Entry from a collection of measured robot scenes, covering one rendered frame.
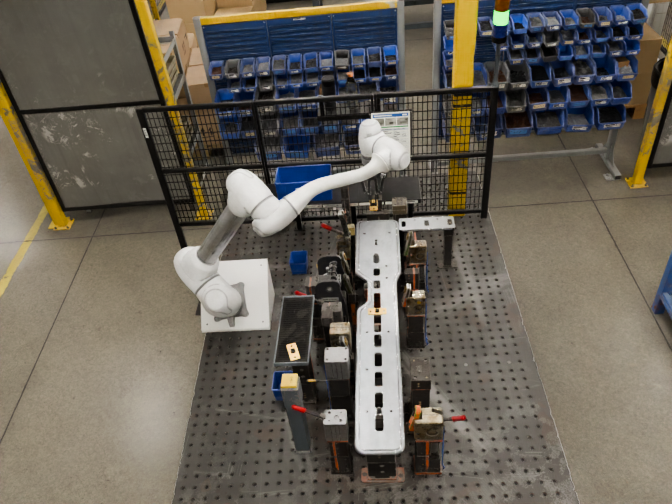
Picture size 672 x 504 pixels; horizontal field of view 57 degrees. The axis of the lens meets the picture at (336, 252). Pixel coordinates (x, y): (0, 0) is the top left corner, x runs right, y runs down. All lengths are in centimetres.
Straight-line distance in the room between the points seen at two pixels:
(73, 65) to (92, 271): 150
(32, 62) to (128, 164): 96
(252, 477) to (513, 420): 113
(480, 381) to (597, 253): 204
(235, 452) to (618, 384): 225
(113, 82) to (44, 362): 197
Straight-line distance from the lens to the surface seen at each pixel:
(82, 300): 489
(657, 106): 517
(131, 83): 476
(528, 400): 295
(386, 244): 317
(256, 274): 324
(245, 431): 290
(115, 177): 525
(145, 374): 420
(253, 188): 266
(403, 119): 340
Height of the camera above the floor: 307
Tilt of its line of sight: 41 degrees down
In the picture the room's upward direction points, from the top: 7 degrees counter-clockwise
